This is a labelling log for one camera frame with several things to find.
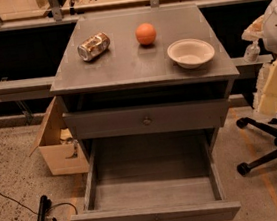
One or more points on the closed grey top drawer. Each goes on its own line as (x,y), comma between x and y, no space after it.
(147,119)

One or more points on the grey wooden drawer cabinet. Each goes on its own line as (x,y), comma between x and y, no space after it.
(129,74)

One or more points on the open grey middle drawer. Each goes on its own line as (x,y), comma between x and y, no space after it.
(155,177)

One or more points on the white paper bowl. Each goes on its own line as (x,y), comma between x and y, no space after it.
(190,53)

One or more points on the orange ball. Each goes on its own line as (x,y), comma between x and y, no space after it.
(145,34)

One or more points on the open cardboard box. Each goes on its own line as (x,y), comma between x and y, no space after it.
(56,145)

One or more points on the clear sanitizer pump bottle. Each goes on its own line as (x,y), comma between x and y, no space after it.
(252,52)

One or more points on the yellow foam blocks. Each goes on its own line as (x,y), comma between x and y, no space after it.
(265,100)

